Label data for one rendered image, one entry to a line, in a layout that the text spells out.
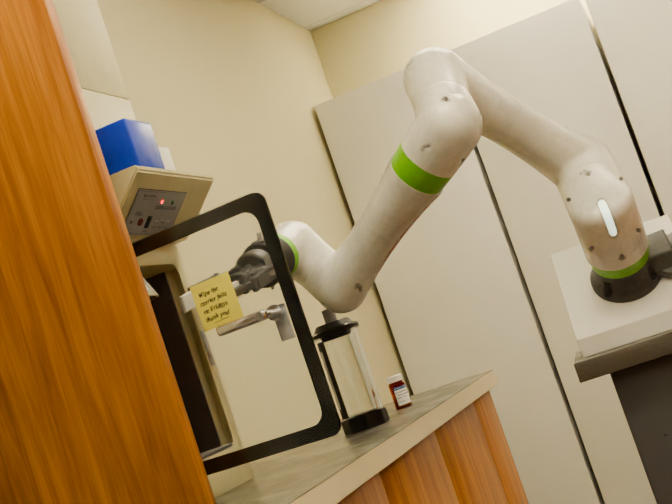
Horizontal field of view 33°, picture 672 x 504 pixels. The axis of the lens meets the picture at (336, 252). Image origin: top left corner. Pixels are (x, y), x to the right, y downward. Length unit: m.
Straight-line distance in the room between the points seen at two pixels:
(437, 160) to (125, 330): 0.66
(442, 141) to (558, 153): 0.37
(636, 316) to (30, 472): 1.22
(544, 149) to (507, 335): 2.58
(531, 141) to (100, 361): 0.99
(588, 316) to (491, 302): 2.47
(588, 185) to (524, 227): 2.53
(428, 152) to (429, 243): 2.85
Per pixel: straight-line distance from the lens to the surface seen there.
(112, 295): 1.85
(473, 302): 4.90
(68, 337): 1.89
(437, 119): 2.08
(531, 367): 4.88
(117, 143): 1.97
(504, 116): 2.30
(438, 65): 2.20
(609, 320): 2.42
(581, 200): 2.32
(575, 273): 2.53
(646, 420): 2.41
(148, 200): 2.00
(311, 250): 2.31
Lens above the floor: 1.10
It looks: 5 degrees up
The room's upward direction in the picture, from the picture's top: 19 degrees counter-clockwise
